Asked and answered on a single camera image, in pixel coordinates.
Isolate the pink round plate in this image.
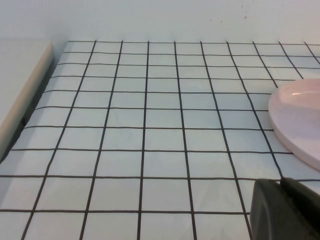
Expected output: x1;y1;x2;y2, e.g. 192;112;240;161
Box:
268;78;320;172

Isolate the white black grid tablecloth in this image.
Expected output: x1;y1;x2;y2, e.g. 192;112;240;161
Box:
0;39;320;240

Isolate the beige side board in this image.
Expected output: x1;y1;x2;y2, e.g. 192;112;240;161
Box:
0;37;55;163

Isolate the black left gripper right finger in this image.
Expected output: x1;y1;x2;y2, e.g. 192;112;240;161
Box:
279;177;320;221

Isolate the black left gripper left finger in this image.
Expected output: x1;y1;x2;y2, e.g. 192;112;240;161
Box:
250;178;320;240

